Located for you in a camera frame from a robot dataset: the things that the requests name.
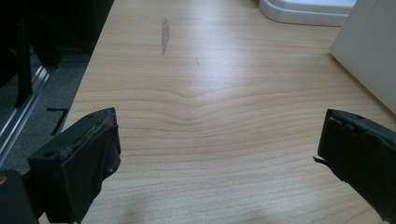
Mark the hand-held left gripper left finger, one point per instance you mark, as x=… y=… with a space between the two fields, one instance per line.
x=77 y=165

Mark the aluminium rail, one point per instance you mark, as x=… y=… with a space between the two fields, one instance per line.
x=21 y=109

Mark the white plastic tray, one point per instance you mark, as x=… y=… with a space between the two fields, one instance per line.
x=306 y=11

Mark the black metal stand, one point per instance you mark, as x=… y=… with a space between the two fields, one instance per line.
x=23 y=62

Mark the white box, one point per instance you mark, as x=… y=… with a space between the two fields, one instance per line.
x=372 y=46

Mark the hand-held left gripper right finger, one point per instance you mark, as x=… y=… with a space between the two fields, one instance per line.
x=358 y=149

